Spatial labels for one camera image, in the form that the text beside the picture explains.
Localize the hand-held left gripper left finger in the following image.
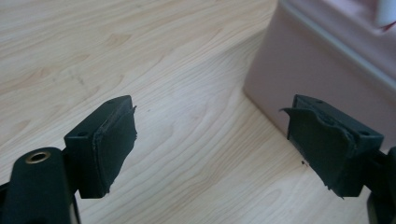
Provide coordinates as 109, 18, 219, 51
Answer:
64, 94, 138, 200

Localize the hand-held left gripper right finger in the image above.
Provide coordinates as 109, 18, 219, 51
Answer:
279, 94, 385, 199

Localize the pink plastic box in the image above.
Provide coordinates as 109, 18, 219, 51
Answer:
242, 0, 396, 153

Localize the white object with red edge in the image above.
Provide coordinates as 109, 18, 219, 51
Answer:
373, 0, 396, 32

